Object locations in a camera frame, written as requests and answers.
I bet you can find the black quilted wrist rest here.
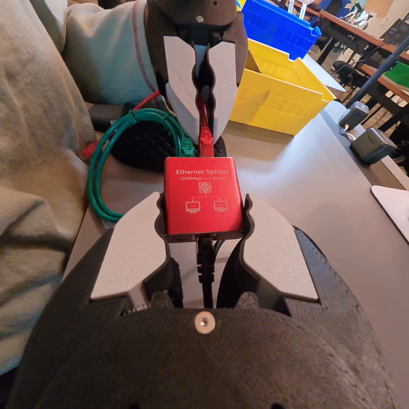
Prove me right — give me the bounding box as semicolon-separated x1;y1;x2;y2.
89;104;227;173

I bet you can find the black power adapter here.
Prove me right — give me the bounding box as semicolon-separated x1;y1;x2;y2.
349;128;397;165

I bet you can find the blue plastic bin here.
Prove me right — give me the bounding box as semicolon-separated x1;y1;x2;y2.
241;0;322;61

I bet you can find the green ethernet cable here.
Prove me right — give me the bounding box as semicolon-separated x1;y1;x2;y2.
87;108;195;223

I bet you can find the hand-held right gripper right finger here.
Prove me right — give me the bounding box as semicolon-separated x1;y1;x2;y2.
217;193;319;314

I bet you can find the red ethernet cable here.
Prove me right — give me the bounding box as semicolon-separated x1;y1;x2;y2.
81;89;214;158

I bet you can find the black cable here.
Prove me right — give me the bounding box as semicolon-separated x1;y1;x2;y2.
194;235;227;309

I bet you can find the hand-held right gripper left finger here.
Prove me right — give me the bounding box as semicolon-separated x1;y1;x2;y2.
90;192;184;309

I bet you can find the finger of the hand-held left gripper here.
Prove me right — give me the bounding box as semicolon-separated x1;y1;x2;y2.
163;36;209;138
206;42;239;145

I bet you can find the white side table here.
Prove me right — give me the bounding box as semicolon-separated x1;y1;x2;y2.
297;53;347;103

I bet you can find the black tripod stand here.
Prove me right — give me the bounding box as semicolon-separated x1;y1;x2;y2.
346;40;409;107

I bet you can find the yellow plastic bin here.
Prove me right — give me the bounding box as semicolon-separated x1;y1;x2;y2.
228;38;337;136

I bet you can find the red ethernet splitter box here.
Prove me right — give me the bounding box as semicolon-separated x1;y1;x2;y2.
164;157;244;244

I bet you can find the green cloth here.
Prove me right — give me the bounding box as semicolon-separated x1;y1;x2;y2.
383;62;409;88

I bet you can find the wooden-edged background table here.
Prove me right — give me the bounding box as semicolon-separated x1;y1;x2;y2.
294;0;409;63

